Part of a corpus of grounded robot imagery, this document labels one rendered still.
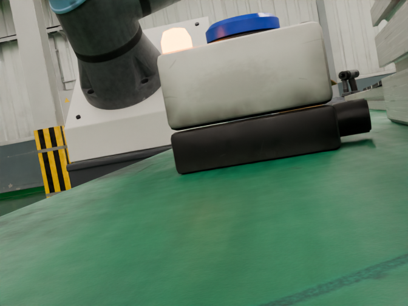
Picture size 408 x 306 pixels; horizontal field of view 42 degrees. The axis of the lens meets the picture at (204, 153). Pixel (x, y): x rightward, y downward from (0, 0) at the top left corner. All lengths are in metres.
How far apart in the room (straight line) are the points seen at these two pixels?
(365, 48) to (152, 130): 10.88
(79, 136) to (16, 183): 11.71
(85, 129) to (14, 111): 11.63
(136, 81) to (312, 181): 0.73
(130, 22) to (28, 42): 5.99
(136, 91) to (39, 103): 5.87
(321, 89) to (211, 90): 0.05
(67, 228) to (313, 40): 0.14
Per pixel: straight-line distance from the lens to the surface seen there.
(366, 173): 0.16
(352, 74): 3.91
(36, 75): 6.75
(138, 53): 0.87
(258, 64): 0.25
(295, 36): 0.25
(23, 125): 12.43
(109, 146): 0.88
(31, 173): 12.43
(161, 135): 0.85
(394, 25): 0.32
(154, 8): 0.85
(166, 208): 0.16
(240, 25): 0.27
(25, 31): 6.86
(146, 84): 0.88
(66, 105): 11.78
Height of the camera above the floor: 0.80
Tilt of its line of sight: 3 degrees down
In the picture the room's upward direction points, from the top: 10 degrees counter-clockwise
